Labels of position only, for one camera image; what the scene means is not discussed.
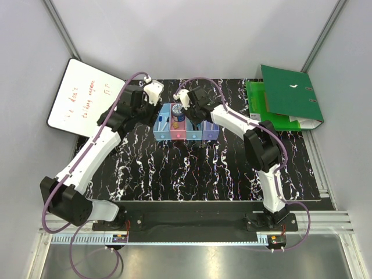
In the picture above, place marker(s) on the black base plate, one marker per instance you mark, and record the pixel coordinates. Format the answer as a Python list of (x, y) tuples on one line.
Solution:
[(243, 215)]

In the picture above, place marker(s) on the green plastic folder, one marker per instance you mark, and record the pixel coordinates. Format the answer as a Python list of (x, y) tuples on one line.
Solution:
[(258, 111)]

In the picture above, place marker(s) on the light blue bin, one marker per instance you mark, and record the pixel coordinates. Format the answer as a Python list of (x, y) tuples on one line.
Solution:
[(163, 135)]

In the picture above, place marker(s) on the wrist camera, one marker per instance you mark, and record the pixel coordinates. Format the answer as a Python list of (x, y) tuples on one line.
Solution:
[(183, 97), (154, 90)]

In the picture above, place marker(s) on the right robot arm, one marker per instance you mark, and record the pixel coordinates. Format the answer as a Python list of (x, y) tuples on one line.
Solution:
[(263, 149)]

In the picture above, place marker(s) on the blue white marker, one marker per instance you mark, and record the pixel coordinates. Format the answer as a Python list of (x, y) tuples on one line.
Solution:
[(160, 123)]

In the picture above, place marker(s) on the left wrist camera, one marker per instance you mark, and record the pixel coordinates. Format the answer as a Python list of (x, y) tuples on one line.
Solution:
[(154, 90)]

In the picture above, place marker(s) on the green ring binder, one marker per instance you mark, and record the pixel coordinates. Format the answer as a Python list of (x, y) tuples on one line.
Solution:
[(290, 94)]

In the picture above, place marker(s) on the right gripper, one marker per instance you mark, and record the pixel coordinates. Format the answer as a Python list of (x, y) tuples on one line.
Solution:
[(187, 113)]

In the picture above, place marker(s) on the pink bin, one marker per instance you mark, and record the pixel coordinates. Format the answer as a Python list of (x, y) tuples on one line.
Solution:
[(180, 133)]

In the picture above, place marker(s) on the white dry-erase board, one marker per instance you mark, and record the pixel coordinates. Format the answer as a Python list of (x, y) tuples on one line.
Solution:
[(83, 95)]

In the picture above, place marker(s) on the purple bin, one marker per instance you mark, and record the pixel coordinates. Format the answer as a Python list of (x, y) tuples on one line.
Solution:
[(210, 131)]

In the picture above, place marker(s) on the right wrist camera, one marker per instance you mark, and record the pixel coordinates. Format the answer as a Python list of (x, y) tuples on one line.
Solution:
[(183, 97)]

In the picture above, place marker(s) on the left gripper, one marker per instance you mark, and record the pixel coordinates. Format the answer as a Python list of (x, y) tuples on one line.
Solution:
[(150, 120)]

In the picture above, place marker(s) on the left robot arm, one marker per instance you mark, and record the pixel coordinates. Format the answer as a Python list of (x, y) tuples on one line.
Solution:
[(63, 195)]

